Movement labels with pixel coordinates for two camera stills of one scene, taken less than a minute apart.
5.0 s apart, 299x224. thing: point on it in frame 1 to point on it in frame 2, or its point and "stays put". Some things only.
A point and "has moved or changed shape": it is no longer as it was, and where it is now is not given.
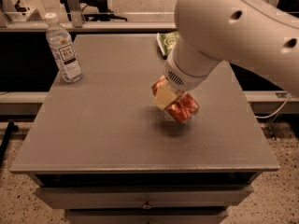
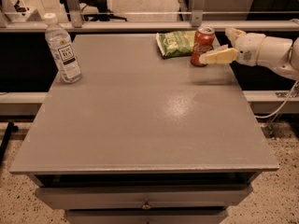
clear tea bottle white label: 64,49 stays put
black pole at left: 11,128 stays put
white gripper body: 183,79 to 249,49
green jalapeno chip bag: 165,41 stays put
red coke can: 183,107 has moved or changed shape
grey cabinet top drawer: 143,196 stays put
